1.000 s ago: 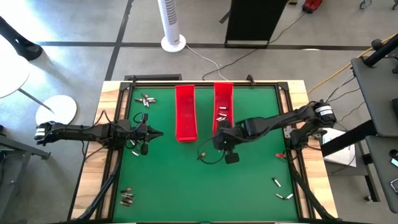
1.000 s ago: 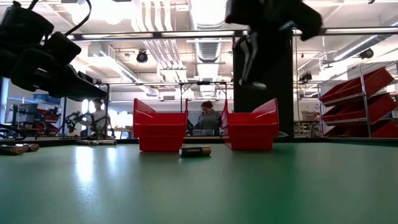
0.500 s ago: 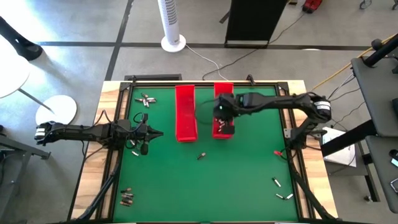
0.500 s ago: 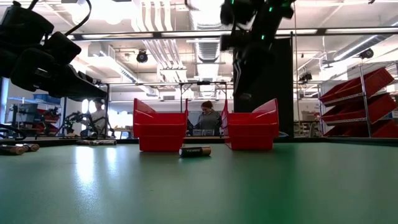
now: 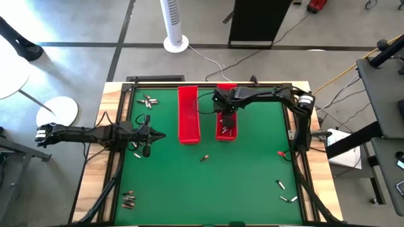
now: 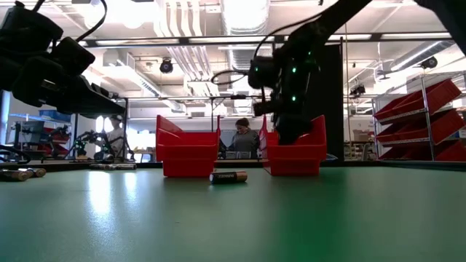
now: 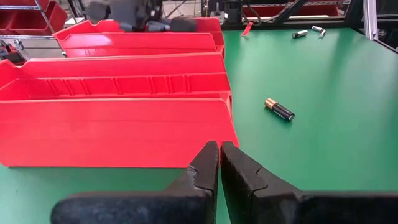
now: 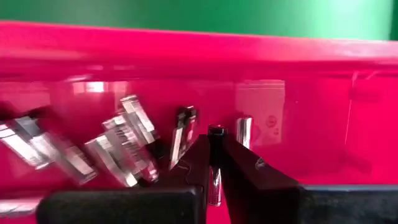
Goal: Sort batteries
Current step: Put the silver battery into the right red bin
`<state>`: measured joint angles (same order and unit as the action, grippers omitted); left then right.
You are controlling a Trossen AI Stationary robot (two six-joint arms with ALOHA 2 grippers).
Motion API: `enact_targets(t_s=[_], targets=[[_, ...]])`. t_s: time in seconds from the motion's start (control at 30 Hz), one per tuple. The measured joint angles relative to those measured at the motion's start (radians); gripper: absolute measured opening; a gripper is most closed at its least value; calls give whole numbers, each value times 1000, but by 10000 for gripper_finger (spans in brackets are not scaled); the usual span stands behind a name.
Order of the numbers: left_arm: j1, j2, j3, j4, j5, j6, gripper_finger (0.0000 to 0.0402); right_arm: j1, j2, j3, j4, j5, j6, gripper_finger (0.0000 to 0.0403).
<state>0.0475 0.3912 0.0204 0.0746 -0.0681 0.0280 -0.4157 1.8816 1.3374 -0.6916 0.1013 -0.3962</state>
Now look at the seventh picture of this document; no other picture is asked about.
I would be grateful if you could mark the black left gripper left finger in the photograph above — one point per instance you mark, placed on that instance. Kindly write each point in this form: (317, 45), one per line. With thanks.
(186, 202)

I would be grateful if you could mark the copper black battery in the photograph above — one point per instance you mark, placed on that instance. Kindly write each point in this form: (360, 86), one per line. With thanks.
(280, 109)

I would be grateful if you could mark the green table mat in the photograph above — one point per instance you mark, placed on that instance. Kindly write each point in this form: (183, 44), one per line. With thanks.
(311, 155)

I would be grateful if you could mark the long red plastic bin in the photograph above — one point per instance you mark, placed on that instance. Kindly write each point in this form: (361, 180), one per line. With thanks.
(140, 43)
(109, 133)

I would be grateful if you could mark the black aluminium table frame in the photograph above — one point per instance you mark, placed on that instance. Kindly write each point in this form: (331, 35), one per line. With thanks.
(273, 25)

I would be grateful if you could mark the red black tool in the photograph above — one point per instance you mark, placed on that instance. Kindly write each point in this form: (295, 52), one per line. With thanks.
(11, 53)

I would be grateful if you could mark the red shelf bin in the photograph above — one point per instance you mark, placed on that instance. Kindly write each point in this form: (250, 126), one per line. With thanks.
(18, 3)
(31, 23)

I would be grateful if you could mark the silver battery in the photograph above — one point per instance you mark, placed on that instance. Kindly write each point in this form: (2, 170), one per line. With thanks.
(299, 34)
(317, 28)
(322, 33)

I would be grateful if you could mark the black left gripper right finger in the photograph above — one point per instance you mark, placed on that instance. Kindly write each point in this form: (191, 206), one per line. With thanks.
(248, 199)

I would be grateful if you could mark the silver aluminium post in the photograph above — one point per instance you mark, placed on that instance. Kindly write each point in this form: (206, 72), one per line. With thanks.
(370, 18)

